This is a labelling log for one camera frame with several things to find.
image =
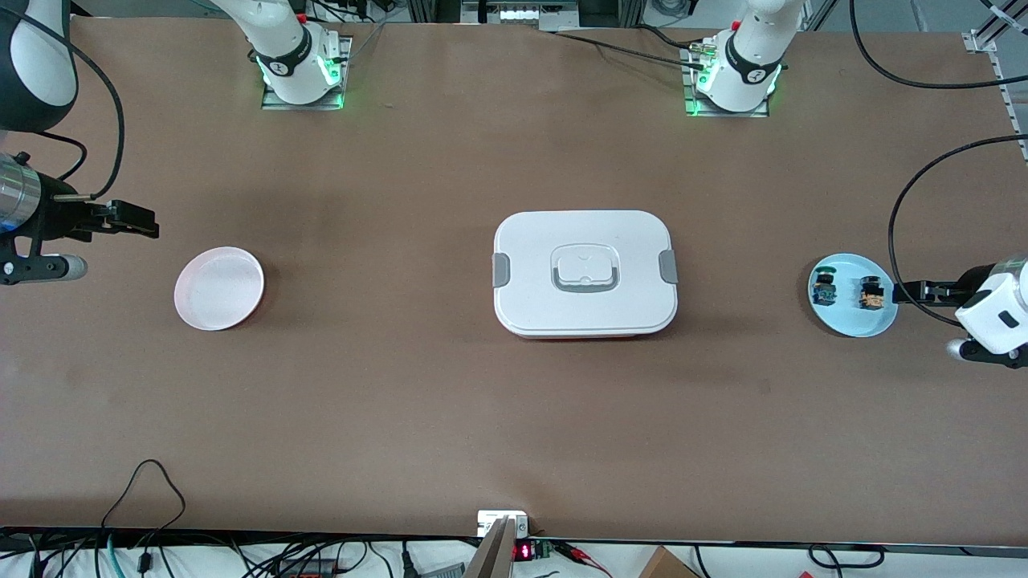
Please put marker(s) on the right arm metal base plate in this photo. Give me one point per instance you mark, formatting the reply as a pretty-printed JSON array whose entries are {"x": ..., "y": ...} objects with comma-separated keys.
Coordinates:
[{"x": 305, "y": 106}]

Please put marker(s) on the aluminium frame rail with bracket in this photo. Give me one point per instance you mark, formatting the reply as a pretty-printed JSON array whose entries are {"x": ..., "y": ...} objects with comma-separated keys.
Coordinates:
[{"x": 981, "y": 40}]

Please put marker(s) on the white power strip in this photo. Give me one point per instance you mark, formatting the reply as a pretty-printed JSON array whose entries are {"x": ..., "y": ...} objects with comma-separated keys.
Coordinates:
[{"x": 522, "y": 14}]

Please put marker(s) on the light blue round plate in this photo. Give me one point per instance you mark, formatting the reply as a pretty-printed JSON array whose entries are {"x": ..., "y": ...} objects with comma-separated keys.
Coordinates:
[{"x": 851, "y": 321}]

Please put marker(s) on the red digit display module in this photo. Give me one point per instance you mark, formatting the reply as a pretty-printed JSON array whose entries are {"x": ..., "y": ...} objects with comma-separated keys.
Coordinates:
[{"x": 522, "y": 551}]

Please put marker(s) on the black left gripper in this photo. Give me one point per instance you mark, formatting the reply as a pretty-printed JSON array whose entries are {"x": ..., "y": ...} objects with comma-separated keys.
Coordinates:
[{"x": 966, "y": 283}]

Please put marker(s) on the brown cardboard box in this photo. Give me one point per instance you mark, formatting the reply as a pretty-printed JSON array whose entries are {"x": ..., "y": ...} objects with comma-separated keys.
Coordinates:
[{"x": 666, "y": 566}]

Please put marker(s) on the white metal bracket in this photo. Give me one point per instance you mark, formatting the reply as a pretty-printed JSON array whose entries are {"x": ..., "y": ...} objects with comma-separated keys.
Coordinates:
[{"x": 498, "y": 518}]

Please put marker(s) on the pink round plate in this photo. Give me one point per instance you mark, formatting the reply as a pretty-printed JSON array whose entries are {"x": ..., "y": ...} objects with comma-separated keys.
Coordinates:
[{"x": 217, "y": 289}]

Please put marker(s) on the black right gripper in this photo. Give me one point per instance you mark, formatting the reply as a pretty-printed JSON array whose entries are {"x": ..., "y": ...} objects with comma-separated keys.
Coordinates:
[{"x": 59, "y": 211}]

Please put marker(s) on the aluminium profile bar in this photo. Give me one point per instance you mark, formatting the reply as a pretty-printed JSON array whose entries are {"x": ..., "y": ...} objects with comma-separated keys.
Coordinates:
[{"x": 491, "y": 554}]

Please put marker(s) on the white lunch box grey clasps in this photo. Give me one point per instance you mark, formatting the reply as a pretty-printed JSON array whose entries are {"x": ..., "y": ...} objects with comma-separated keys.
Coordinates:
[{"x": 585, "y": 301}]

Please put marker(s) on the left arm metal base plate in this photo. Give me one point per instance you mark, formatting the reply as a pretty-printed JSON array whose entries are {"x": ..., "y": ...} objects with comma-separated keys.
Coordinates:
[{"x": 727, "y": 114}]

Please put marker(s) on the orange push button switch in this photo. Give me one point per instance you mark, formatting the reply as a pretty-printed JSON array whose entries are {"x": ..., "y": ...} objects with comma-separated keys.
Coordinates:
[{"x": 871, "y": 294}]

